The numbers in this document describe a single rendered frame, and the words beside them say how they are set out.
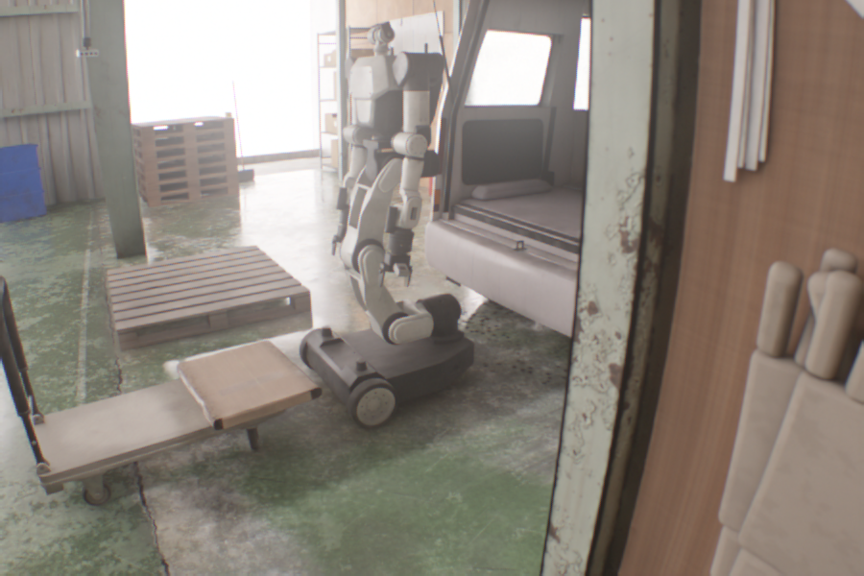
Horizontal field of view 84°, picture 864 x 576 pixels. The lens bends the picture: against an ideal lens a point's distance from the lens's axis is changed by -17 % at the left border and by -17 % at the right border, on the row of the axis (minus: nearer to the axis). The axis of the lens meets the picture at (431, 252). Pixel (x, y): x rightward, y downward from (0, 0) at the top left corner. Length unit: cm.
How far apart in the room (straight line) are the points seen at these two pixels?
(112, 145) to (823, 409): 467
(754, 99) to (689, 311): 13
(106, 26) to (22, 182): 296
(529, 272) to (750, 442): 208
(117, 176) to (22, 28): 359
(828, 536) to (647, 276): 18
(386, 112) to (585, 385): 176
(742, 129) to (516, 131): 297
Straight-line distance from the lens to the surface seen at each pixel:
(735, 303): 34
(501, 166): 321
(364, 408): 218
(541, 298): 234
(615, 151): 34
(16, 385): 184
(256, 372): 219
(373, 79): 206
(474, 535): 179
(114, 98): 473
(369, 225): 217
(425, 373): 232
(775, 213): 32
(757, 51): 32
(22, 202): 725
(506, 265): 247
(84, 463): 197
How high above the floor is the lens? 128
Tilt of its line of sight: 17 degrees down
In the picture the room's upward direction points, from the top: straight up
